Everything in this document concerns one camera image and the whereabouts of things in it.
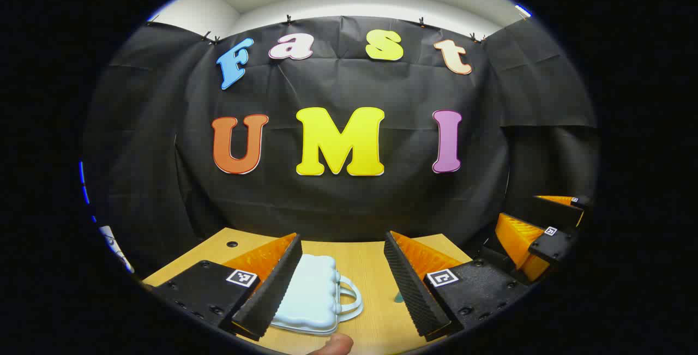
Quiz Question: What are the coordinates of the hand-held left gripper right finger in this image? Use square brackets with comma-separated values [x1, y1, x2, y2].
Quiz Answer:
[383, 230, 534, 342]

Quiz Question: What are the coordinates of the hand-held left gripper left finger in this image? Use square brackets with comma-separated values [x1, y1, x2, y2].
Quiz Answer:
[142, 232, 304, 342]

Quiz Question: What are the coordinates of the black backdrop cloth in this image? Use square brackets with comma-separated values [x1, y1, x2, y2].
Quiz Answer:
[82, 15, 600, 279]

